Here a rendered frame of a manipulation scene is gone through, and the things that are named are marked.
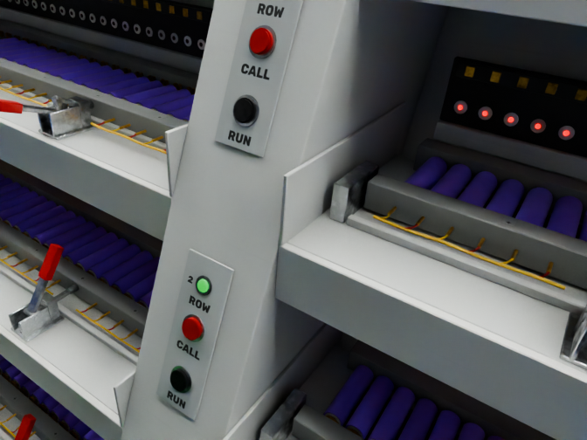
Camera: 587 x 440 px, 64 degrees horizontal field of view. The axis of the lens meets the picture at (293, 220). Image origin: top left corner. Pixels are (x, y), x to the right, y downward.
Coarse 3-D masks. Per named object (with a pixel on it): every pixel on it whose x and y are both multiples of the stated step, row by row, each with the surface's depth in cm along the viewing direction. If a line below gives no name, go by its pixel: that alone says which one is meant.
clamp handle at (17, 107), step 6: (0, 102) 37; (6, 102) 37; (12, 102) 38; (54, 102) 41; (60, 102) 41; (0, 108) 37; (6, 108) 37; (12, 108) 38; (18, 108) 38; (24, 108) 39; (30, 108) 39; (36, 108) 40; (42, 108) 40; (48, 108) 41; (54, 108) 42; (60, 108) 42
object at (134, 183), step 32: (64, 32) 64; (96, 32) 60; (192, 64) 54; (0, 96) 50; (0, 128) 44; (32, 128) 43; (96, 128) 44; (32, 160) 44; (64, 160) 40; (96, 160) 39; (128, 160) 39; (160, 160) 40; (96, 192) 40; (128, 192) 37; (160, 192) 35; (160, 224) 37
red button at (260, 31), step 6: (258, 30) 29; (264, 30) 29; (252, 36) 29; (258, 36) 29; (264, 36) 29; (270, 36) 29; (252, 42) 29; (258, 42) 29; (264, 42) 29; (270, 42) 29; (252, 48) 29; (258, 48) 29; (264, 48) 29; (270, 48) 29; (258, 54) 29; (264, 54) 29
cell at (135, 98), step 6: (150, 90) 48; (156, 90) 49; (162, 90) 49; (168, 90) 50; (174, 90) 50; (126, 96) 46; (132, 96) 47; (138, 96) 47; (144, 96) 47; (150, 96) 48; (132, 102) 46
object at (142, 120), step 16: (0, 64) 51; (16, 64) 51; (0, 80) 52; (16, 80) 50; (32, 80) 48; (48, 80) 47; (64, 80) 48; (48, 96) 48; (64, 96) 46; (80, 96) 45; (96, 96) 45; (112, 96) 45; (96, 112) 45; (112, 112) 43; (128, 112) 42; (144, 112) 42; (128, 128) 43; (144, 128) 42; (160, 128) 41; (144, 144) 40
